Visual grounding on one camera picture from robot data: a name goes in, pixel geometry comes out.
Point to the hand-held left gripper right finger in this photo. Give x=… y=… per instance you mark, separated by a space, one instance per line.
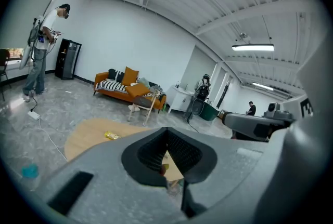
x=229 y=178

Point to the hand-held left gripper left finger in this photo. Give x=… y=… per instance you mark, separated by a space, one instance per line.
x=109 y=186

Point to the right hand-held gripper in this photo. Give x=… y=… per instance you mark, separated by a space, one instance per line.
x=281 y=120

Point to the yellow snack wrapper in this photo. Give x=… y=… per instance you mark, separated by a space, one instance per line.
x=112 y=135

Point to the oval wooden table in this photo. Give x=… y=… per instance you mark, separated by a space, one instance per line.
x=91 y=139

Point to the ceiling strip light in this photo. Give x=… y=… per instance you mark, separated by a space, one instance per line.
x=252 y=47
x=262 y=86

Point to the grey oval backpack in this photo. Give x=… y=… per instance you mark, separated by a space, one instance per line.
x=198 y=106
x=26 y=58

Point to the white cabinet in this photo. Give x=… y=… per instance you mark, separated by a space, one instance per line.
x=180 y=99

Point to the green bottle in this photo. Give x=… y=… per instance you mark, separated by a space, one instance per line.
x=164 y=107

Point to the small teal cloth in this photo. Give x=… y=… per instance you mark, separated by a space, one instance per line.
x=30 y=170

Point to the white ceiling sensor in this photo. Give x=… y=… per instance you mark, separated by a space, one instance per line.
x=243 y=36

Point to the black white patterned throw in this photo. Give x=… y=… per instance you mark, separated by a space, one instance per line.
x=157 y=91

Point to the orange sofa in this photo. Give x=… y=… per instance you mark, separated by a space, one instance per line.
x=109 y=93

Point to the orange cushion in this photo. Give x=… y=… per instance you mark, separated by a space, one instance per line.
x=138 y=90
x=130 y=76

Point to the black white striped blanket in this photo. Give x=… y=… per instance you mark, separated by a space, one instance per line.
x=112 y=85

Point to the mint green cloth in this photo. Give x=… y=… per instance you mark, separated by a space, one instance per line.
x=143 y=82

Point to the white power strip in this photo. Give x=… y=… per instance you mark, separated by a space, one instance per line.
x=33 y=115

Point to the person's grey shirt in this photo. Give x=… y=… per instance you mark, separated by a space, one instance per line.
x=317 y=49

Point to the black white striped pillow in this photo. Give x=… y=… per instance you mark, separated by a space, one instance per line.
x=115 y=75

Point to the dark chair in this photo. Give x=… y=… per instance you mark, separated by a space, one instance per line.
x=4 y=62

